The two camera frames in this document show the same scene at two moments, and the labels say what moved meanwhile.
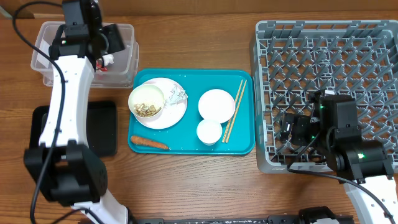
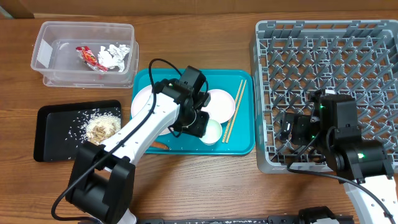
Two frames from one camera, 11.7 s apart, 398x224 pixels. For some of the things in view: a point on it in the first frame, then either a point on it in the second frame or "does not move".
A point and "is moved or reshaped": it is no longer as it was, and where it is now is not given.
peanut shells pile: [144, 111] → [97, 134]
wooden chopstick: [232, 111] does not move
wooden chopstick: [237, 108] does not move
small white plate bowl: [216, 104] does not move
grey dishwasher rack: [357, 59] does not move
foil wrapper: [176, 94] is moved or reshaped
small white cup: [209, 131] does not move
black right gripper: [300, 125] does not move
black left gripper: [112, 33] → [198, 128]
